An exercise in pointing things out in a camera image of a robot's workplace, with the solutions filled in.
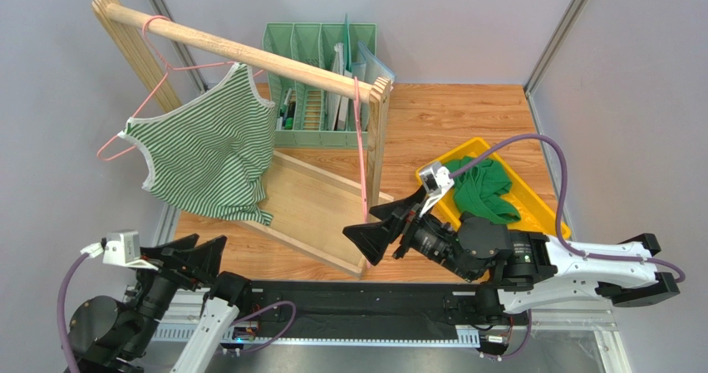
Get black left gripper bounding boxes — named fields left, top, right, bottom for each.
left=123, top=232, right=228, bottom=354

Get green white striped tank top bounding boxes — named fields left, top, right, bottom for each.
left=118, top=63, right=278, bottom=225

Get pink wire hanger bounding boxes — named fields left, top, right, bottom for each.
left=353, top=76, right=369, bottom=223

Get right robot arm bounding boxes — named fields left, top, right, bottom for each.
left=342, top=189, right=680, bottom=323

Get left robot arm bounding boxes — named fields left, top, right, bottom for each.
left=57, top=230, right=252, bottom=372

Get wooden clothes rack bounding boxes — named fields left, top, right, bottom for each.
left=92, top=0, right=391, bottom=278

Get yellow plastic tray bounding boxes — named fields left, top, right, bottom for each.
left=415, top=137, right=557, bottom=236

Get white folders in organizer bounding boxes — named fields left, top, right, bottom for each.
left=326, top=13, right=397, bottom=132

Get mint green file organizer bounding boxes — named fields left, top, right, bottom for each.
left=262, top=17, right=396, bottom=149

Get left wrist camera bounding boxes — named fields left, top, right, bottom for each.
left=80, top=229, right=159, bottom=271

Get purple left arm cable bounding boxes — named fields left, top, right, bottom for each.
left=57, top=250, right=92, bottom=373

